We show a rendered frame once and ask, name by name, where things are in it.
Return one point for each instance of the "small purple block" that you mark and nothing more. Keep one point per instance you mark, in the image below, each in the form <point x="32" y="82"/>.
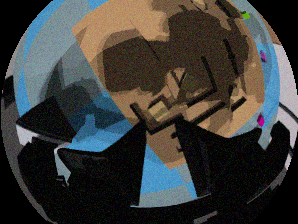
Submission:
<point x="263" y="57"/>

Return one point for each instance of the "magenta rectangular bar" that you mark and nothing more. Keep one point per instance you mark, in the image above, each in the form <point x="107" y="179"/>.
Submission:
<point x="260" y="121"/>

